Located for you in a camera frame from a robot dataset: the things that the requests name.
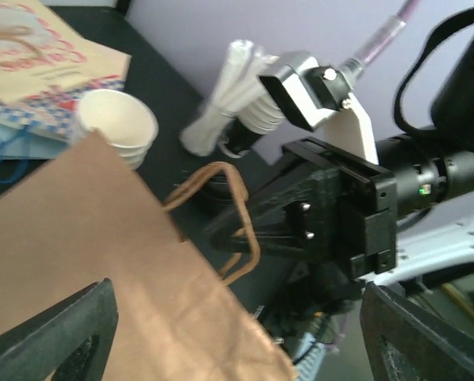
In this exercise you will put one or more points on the black lid stack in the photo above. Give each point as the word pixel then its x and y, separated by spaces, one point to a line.
pixel 214 196

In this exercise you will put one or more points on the jar of white stirrers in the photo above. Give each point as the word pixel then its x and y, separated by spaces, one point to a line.
pixel 237 87

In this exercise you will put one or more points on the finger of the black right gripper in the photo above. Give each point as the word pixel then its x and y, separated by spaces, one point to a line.
pixel 271 223

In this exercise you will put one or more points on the brown paper bag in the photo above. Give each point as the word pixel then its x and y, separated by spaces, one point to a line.
pixel 85 217

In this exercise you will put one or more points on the white paper cup stack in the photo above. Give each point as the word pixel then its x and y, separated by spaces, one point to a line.
pixel 125 122

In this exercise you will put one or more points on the light blue cable duct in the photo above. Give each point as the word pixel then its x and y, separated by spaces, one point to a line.
pixel 309 356

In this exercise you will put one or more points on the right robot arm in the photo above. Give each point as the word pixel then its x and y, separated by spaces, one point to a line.
pixel 431 165

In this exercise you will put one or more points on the cakes printed paper bag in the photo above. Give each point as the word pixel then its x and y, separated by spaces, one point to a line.
pixel 40 52

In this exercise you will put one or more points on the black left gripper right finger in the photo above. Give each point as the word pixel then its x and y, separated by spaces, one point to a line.
pixel 405 342

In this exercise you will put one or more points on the white lid stack on sleeve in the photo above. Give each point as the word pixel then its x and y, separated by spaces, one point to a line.
pixel 255 121

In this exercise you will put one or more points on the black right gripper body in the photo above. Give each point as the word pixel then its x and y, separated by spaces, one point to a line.
pixel 360 200

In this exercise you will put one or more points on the blue checkered paper bag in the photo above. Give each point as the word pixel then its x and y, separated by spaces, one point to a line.
pixel 50 113

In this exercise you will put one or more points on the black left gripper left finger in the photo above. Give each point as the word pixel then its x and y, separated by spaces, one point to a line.
pixel 68 341

